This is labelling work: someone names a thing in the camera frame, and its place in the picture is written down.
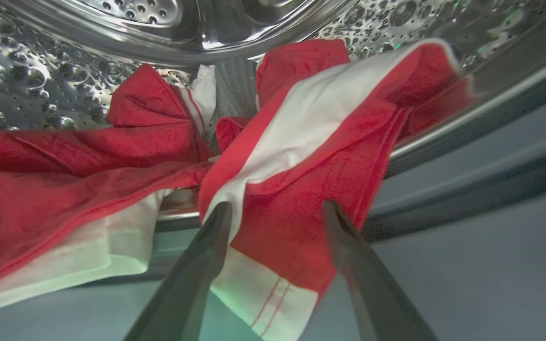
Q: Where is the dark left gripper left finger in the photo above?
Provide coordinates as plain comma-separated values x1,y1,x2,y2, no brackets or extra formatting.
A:
124,201,233,341

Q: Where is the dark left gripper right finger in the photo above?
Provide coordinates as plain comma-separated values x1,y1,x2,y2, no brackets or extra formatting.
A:
321,199,439,341

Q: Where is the steel washing machine drum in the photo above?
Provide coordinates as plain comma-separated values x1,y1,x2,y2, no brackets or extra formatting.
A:
0,0,546,177

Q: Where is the red and white garment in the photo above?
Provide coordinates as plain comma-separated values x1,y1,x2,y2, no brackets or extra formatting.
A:
0,39,480,341

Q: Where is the grey rubber door seal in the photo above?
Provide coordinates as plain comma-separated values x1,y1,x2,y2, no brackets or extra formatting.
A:
0,90,546,341

